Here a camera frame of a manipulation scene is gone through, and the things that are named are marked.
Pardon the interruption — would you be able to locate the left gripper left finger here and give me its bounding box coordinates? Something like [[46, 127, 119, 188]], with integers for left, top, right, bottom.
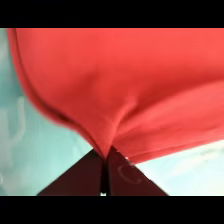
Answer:
[[37, 148, 104, 197]]

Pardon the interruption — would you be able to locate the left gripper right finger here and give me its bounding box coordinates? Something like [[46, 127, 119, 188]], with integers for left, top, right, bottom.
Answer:
[[107, 146, 169, 197]]

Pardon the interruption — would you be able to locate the red T-shirt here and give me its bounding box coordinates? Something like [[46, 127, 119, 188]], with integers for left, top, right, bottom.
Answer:
[[6, 28, 224, 165]]

